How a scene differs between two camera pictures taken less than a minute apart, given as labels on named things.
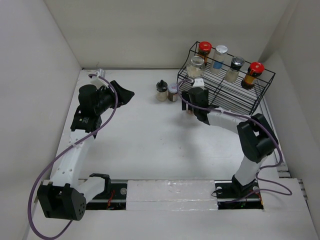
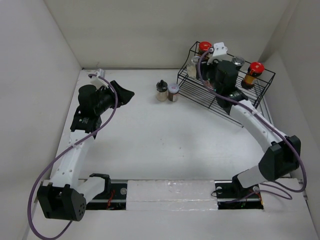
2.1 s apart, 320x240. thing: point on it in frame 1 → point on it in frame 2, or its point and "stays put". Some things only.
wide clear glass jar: (196, 68) stays put
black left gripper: (125, 96) stays put
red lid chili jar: (205, 48) stays put
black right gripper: (185, 96) → (204, 67)
